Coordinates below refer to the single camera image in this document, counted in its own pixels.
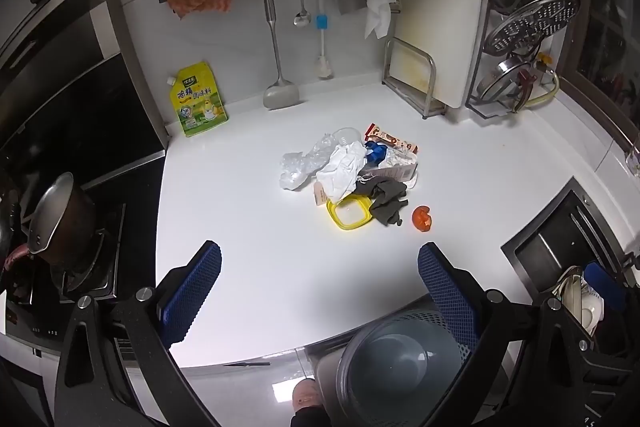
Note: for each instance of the black range hood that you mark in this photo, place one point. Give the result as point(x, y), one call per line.
point(75, 97)

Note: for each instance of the clear plastic bag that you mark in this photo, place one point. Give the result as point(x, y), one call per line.
point(300, 167)

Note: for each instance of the metal spatula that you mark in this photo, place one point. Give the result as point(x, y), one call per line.
point(281, 97)

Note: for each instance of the perforated metal steamer plate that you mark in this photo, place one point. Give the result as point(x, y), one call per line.
point(535, 24)

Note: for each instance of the white cutting board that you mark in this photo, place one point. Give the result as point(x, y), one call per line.
point(445, 17)

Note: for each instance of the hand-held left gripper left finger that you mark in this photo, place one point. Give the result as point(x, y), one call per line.
point(192, 292)

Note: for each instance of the white dishes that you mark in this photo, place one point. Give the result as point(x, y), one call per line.
point(590, 307)

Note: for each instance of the red snack wrapper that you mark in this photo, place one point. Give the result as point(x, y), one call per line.
point(390, 139)

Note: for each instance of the small metal pot lid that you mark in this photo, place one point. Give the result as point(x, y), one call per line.
point(500, 82)

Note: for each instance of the blue plastic item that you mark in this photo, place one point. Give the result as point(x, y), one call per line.
point(605, 282)

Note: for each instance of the yellow seasoning pouch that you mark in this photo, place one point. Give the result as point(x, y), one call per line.
point(200, 102)

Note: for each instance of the blue plastic wrapper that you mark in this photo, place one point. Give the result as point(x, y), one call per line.
point(375, 153)

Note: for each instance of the dark grey cloth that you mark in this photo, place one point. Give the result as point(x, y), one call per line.
point(385, 199)

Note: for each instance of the metal cooking pot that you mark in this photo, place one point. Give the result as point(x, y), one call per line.
point(60, 217)

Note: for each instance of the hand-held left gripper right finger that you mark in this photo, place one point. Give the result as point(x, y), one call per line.
point(445, 292)

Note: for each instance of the pink box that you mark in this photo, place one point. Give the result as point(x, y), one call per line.
point(321, 196)

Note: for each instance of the grey plastic wastebasket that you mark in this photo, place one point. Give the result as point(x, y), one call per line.
point(395, 367)

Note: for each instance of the black gas stove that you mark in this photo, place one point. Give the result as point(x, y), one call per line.
point(100, 272)

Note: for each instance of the metal cutting board rack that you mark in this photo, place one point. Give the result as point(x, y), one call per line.
point(430, 72)

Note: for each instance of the yellow rimmed plastic lid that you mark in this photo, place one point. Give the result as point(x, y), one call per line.
point(332, 212)

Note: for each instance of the steel sink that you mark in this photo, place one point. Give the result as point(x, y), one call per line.
point(550, 237)

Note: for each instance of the white bottle brush blue collar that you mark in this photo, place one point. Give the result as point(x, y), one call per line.
point(322, 23)

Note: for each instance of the person's foot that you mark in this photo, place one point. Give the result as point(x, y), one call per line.
point(305, 394)

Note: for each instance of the clear plastic cup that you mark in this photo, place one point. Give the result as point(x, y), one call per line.
point(347, 136)

